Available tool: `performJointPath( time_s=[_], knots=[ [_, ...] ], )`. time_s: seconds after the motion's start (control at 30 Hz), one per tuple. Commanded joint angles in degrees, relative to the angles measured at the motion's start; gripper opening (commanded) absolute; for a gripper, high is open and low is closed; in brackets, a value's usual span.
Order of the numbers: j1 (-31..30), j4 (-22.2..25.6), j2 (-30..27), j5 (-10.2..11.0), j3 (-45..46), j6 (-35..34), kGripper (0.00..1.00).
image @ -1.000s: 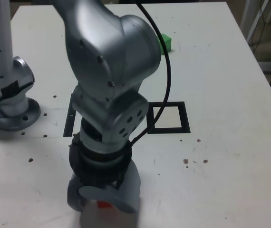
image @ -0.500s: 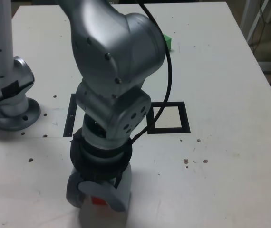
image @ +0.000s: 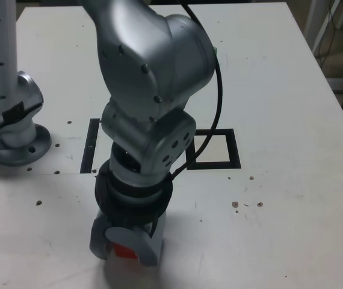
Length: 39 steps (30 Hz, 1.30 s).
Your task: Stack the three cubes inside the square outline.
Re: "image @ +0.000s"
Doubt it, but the black tape square outline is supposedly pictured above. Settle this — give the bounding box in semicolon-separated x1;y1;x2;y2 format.
185;128;242;170

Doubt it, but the red cube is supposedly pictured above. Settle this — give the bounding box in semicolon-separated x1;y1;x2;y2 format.
110;242;140;261

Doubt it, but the black tape strip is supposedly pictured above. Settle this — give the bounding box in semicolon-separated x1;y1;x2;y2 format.
80;118;100;175

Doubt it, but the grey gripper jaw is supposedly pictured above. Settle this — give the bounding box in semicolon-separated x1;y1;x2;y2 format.
89;210;114;261
104;207;168;268

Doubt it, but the thin black background cable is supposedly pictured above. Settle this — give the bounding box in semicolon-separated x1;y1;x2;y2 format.
318;0;341;67

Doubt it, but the white metal frame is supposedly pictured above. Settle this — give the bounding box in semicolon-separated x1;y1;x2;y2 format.
303;0;343;55

